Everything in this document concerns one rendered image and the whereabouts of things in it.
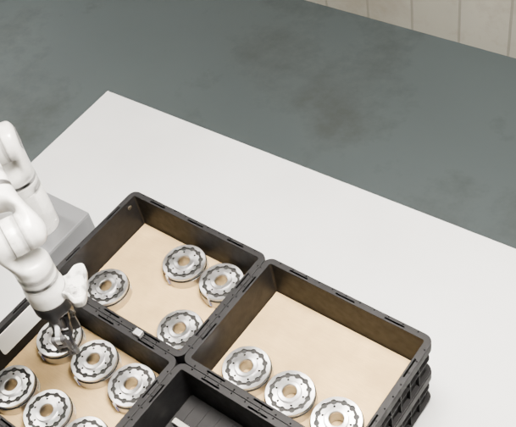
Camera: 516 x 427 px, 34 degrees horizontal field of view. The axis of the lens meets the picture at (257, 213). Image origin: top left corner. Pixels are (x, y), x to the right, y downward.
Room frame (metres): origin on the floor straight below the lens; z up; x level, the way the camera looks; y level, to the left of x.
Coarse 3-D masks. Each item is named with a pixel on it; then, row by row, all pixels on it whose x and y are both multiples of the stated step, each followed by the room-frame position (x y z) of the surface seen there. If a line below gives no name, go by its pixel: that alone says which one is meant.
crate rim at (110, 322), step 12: (24, 300) 1.18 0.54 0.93; (12, 312) 1.15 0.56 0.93; (96, 312) 1.10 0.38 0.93; (0, 324) 1.13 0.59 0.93; (108, 324) 1.06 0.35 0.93; (120, 324) 1.05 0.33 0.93; (132, 336) 1.02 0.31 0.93; (156, 348) 0.98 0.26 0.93; (168, 360) 0.94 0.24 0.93; (168, 372) 0.91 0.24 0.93; (156, 384) 0.89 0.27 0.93; (144, 396) 0.87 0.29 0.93; (132, 408) 0.85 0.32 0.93; (0, 420) 0.90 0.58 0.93; (120, 420) 0.83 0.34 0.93
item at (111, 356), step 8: (88, 344) 1.07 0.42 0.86; (96, 344) 1.07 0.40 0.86; (104, 344) 1.07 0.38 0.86; (80, 352) 1.06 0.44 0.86; (104, 352) 1.04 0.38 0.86; (112, 352) 1.04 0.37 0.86; (72, 360) 1.04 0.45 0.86; (80, 360) 1.04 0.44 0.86; (112, 360) 1.02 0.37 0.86; (72, 368) 1.02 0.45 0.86; (80, 368) 1.02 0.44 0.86; (104, 368) 1.00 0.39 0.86; (112, 368) 1.00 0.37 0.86; (80, 376) 1.00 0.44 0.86; (88, 376) 0.99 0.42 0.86; (96, 376) 0.99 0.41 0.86; (104, 376) 0.99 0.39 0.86
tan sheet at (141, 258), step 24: (144, 240) 1.36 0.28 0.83; (168, 240) 1.34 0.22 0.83; (120, 264) 1.30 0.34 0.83; (144, 264) 1.28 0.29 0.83; (144, 288) 1.21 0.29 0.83; (168, 288) 1.20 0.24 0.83; (192, 288) 1.18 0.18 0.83; (120, 312) 1.16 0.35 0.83; (144, 312) 1.15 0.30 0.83; (168, 312) 1.13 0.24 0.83
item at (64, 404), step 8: (40, 392) 0.98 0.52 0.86; (48, 392) 0.98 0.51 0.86; (56, 392) 0.97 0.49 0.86; (32, 400) 0.97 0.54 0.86; (40, 400) 0.96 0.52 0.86; (56, 400) 0.95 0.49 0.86; (64, 400) 0.95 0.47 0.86; (32, 408) 0.95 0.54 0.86; (64, 408) 0.93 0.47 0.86; (24, 416) 0.93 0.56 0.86; (32, 416) 0.93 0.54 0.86; (56, 416) 0.92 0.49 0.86; (64, 416) 0.92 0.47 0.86; (32, 424) 0.91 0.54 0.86; (40, 424) 0.91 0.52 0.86; (48, 424) 0.90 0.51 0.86; (56, 424) 0.90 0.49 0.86
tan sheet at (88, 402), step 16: (96, 336) 1.11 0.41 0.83; (32, 352) 1.11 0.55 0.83; (32, 368) 1.07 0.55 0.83; (48, 368) 1.06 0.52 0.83; (64, 368) 1.05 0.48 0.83; (48, 384) 1.02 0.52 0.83; (64, 384) 1.01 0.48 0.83; (80, 400) 0.96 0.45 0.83; (96, 400) 0.95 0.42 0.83; (16, 416) 0.96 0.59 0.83; (80, 416) 0.92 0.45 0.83; (96, 416) 0.92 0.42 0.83; (112, 416) 0.91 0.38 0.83
